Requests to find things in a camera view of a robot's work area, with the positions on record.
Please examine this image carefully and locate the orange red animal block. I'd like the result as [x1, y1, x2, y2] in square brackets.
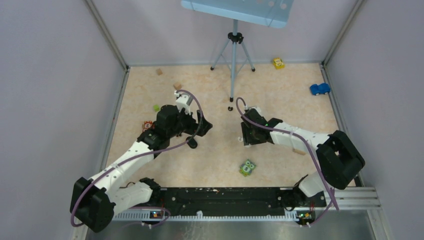
[142, 120, 155, 132]

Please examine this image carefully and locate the small green cube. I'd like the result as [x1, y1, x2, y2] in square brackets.
[153, 104, 161, 112]

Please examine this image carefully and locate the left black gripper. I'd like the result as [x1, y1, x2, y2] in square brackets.
[167, 105, 212, 138]

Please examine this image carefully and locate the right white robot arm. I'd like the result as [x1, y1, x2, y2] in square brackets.
[241, 107, 365, 206]

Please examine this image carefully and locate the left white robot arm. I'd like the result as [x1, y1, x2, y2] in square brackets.
[70, 105, 213, 233]

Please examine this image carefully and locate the blue toy car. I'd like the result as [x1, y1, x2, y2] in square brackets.
[309, 83, 331, 96]

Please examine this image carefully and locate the green owl number block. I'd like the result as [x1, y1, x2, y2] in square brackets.
[239, 159, 257, 177]

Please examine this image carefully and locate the small wooden cube far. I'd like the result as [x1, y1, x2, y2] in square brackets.
[156, 68, 163, 76]

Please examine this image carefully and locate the light blue tripod stand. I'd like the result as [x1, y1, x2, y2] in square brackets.
[210, 19, 256, 103]

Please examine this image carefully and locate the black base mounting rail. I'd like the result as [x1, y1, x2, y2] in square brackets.
[134, 187, 327, 217]

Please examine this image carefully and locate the light blue perforated board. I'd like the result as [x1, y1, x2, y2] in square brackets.
[181, 0, 294, 29]

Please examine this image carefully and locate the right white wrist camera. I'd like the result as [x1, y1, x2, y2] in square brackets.
[244, 105, 262, 115]

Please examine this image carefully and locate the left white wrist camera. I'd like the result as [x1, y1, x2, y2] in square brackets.
[174, 91, 193, 116]

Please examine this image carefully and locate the wooden cube block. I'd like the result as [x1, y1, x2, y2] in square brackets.
[173, 82, 182, 91]

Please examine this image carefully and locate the black earbud charging case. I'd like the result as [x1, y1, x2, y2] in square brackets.
[186, 137, 198, 149]

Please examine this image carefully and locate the wooden cylinder block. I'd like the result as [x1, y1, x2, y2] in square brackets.
[292, 148, 307, 156]

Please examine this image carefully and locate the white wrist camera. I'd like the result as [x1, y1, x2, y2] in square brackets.
[174, 91, 193, 116]
[244, 105, 262, 115]

